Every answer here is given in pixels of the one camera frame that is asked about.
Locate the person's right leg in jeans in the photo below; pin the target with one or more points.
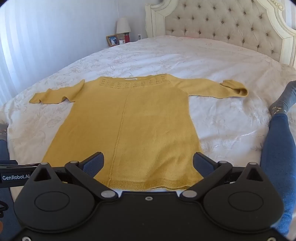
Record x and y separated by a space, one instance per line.
277 157

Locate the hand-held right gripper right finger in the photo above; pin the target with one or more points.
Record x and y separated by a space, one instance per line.
203 165

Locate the person's leg in jeans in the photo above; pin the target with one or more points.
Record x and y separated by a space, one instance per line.
277 157
4 150

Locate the bed with white floral bedspread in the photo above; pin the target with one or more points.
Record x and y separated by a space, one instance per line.
166 58

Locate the small white card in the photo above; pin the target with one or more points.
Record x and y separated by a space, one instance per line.
121 41

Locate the red bottle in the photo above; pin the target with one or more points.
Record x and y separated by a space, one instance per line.
127 38

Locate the yellow knit sweater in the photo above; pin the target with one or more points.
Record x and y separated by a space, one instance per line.
148 129

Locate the white table lamp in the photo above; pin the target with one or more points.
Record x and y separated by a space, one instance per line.
123 25

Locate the cream tufted headboard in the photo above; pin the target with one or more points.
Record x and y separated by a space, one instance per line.
222 20

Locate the grey dotted sock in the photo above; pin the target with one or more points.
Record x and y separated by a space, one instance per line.
285 99

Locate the person's left leg in jeans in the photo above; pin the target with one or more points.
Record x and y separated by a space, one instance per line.
4 150

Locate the wooden picture frame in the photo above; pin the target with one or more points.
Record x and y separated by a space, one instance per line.
112 40

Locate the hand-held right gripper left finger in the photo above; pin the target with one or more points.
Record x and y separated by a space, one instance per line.
93 164

